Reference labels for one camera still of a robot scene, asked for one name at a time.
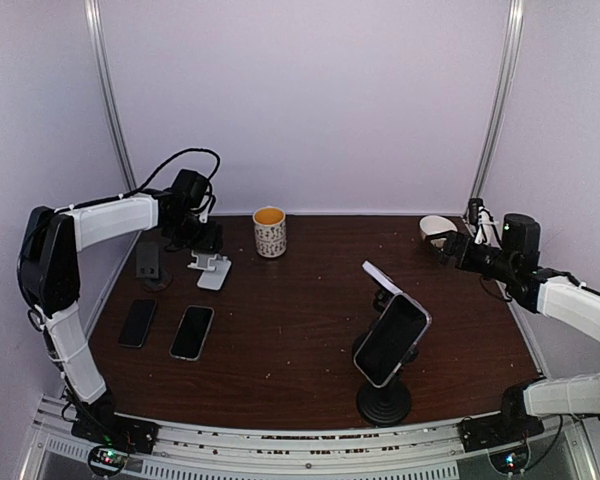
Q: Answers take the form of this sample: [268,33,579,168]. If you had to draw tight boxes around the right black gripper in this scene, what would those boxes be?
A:
[425,230,517,283]

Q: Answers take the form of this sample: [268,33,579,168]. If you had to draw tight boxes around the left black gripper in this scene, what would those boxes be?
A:
[167,211,223,253]

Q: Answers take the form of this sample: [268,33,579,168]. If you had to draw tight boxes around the white folding phone stand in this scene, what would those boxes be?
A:
[187,250,232,291]

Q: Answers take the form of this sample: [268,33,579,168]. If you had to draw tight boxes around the large black phone silver edge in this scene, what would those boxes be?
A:
[353,293,432,388]

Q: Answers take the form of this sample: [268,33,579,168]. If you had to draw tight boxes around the small black phone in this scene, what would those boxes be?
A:
[118,299,157,348]

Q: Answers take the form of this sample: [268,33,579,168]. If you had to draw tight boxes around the black round-base phone stand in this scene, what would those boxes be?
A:
[352,319,421,428]

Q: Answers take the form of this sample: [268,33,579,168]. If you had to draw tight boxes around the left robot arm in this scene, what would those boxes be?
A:
[17,170,232,405]

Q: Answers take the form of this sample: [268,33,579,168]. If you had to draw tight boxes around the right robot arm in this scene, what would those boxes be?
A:
[423,213,600,442]

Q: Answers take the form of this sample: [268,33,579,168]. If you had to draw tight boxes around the dark grey small phone stand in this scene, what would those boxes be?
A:
[135,242,172,292]

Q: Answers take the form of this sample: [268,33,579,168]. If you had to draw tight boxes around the black stand with white pad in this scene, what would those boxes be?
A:
[362,260,403,313]

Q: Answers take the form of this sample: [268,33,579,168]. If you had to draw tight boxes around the white ceramic bowl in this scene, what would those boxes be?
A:
[419,215,457,240]

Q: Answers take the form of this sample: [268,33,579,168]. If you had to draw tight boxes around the patterned mug yellow inside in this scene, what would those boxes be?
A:
[252,206,287,259]

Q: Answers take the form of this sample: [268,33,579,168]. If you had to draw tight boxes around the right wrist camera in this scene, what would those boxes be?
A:
[467,197,494,245]

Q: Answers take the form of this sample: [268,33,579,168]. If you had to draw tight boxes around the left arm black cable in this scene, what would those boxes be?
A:
[124,147,222,201]

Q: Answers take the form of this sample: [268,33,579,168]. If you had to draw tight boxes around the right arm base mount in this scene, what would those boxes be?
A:
[458,384,544,476]

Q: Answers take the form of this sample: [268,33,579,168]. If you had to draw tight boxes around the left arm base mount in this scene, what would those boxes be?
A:
[67,388,159,478]

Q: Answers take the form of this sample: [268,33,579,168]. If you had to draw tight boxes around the front aluminium rail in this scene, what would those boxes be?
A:
[19,399,600,480]

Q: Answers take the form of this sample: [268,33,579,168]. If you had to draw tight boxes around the left aluminium frame post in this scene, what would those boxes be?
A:
[84,0,137,190]

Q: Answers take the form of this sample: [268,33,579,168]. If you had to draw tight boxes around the aluminium frame post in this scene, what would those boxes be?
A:
[84,0,137,190]
[470,0,525,198]

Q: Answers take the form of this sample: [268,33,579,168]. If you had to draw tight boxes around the right aluminium frame post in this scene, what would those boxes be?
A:
[470,0,525,198]

